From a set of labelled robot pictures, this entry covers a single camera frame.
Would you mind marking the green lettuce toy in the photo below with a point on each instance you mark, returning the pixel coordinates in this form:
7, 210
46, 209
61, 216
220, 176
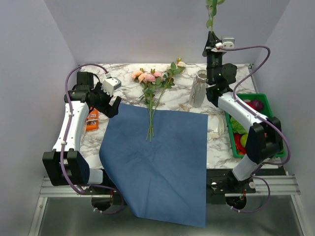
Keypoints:
237, 127

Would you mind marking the green apple toy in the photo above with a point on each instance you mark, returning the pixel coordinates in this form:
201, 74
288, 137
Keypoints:
243, 140

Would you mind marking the pink flower bouquet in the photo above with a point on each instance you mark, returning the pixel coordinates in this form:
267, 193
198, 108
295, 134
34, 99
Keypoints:
153, 84

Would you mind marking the white ceramic vase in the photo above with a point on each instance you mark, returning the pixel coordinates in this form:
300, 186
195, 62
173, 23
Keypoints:
198, 89

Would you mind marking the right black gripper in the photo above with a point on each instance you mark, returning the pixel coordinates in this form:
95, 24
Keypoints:
211, 38

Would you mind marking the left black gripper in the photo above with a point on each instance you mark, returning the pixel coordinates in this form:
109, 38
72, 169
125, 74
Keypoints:
108, 109

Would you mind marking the aluminium rail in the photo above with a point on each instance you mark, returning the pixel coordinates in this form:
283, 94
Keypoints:
61, 212

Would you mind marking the small white flower sprig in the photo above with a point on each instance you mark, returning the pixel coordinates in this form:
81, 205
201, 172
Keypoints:
178, 66

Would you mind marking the green plastic basket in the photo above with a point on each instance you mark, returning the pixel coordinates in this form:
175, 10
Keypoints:
266, 111

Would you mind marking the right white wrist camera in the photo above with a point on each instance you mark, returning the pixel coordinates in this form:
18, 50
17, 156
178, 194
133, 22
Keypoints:
227, 43

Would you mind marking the orange packet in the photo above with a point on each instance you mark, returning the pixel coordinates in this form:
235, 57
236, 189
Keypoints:
92, 121

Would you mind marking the purple onion toy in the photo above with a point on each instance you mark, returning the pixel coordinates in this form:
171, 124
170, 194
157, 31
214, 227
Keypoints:
257, 104

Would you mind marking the red pepper toy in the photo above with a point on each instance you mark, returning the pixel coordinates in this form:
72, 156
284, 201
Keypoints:
248, 102

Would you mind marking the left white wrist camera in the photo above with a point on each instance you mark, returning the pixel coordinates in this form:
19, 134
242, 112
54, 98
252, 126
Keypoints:
110, 85

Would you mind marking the red chili toy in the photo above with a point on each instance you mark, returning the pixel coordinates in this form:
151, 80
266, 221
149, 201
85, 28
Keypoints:
237, 140

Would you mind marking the blue wrapping paper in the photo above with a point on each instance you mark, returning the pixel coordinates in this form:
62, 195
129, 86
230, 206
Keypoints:
163, 178

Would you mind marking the single green flower stem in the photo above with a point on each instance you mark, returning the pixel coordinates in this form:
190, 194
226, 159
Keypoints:
211, 6

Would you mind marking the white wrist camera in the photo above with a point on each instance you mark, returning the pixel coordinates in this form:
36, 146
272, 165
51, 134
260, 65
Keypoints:
227, 43
110, 85

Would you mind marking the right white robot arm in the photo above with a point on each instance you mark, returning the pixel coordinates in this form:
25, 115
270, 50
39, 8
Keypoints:
264, 134

